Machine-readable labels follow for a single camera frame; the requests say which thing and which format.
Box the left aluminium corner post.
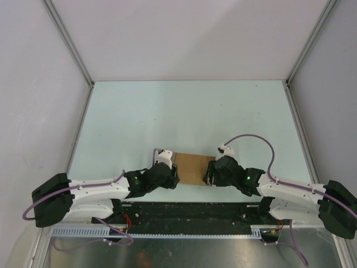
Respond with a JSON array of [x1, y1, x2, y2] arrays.
[[41, 0, 94, 87]]

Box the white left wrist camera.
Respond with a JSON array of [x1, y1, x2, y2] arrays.
[[155, 149, 174, 169]]

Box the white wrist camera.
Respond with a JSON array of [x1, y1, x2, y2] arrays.
[[155, 149, 174, 169], [218, 144, 235, 158]]

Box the brown cardboard box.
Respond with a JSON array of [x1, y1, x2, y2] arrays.
[[174, 152, 216, 186]]

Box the aluminium frame rail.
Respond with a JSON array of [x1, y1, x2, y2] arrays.
[[41, 204, 344, 228]]

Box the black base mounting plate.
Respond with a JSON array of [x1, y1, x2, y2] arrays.
[[103, 199, 289, 236]]

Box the grey slotted cable duct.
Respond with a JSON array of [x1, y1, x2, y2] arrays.
[[50, 225, 263, 239]]

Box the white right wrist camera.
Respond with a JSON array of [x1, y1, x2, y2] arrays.
[[218, 144, 235, 158]]

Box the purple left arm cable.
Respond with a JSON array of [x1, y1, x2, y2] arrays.
[[22, 147, 160, 251]]

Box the aluminium corner post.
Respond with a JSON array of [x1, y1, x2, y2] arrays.
[[286, 0, 340, 85], [41, 0, 94, 87]]

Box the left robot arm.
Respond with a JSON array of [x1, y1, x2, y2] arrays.
[[31, 162, 180, 228]]

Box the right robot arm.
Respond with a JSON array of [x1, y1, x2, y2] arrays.
[[202, 156, 356, 240]]

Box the right aluminium corner post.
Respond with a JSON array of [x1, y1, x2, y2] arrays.
[[286, 0, 340, 85]]

